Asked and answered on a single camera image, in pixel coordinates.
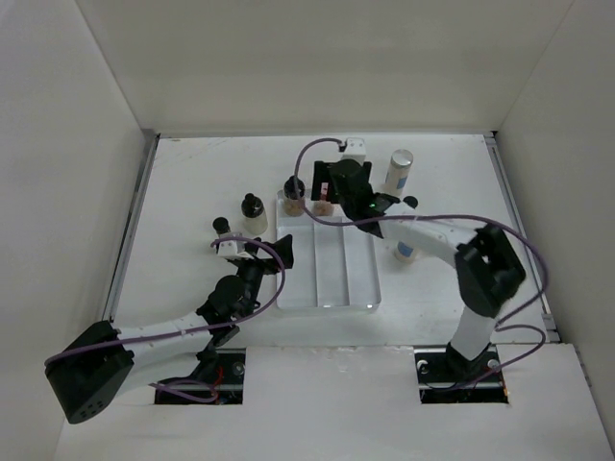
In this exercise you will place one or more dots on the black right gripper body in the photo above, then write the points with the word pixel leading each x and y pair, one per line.
pixel 348 207

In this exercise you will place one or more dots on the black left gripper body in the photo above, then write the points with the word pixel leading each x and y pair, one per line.
pixel 253 270

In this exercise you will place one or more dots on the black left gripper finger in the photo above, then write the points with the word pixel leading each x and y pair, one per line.
pixel 221 225
pixel 284 249

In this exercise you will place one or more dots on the pink lid spice jar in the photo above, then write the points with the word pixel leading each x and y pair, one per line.
pixel 322 207

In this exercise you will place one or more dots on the sugar jar with black cap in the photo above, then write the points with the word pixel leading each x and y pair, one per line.
pixel 254 213

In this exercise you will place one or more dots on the brown lump jar black cap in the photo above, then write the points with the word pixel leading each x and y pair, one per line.
pixel 293 197

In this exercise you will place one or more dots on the white bead bottle silver lid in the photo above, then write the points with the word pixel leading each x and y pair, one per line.
pixel 400 163

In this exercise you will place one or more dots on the small black cap spice bottle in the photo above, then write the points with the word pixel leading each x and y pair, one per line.
pixel 411 201

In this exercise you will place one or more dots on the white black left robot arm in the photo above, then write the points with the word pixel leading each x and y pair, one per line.
pixel 105 360

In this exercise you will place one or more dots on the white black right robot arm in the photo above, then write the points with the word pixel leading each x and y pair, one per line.
pixel 488 271

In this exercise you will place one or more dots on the white plastic organizer tray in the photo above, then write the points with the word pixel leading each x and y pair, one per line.
pixel 335 269

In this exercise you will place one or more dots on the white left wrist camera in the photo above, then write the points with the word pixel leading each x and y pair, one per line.
pixel 227 246

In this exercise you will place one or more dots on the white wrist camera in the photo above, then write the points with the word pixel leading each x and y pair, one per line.
pixel 353 148
pixel 227 246

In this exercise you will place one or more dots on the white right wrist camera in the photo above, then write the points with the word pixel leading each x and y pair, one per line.
pixel 353 148

